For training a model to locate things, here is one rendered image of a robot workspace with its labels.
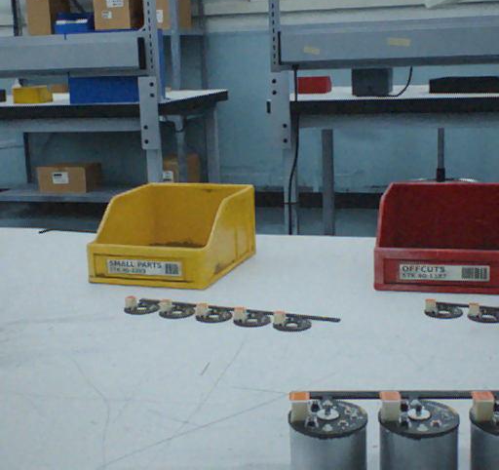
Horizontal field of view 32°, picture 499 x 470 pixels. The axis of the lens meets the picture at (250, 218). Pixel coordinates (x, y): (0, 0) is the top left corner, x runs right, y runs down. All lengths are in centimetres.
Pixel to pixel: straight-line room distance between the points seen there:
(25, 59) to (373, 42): 116
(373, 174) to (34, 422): 442
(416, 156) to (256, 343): 427
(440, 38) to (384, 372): 215
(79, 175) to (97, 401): 451
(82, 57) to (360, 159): 228
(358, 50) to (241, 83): 236
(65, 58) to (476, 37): 130
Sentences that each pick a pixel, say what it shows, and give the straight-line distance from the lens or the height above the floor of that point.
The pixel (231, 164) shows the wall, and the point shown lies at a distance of 499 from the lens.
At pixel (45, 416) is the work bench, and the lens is 45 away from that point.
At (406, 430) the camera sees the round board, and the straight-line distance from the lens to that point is 27.
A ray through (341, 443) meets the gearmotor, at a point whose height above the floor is 81.
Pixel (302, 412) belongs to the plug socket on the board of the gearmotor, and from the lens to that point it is 27.
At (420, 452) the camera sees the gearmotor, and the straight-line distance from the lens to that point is 27.
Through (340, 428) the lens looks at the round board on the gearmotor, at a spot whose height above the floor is 81.
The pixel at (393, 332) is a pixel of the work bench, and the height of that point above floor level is 75.
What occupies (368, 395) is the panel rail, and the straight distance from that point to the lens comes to 29.
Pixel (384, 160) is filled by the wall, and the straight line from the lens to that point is 479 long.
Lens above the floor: 93
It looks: 12 degrees down
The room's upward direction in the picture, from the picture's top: 2 degrees counter-clockwise
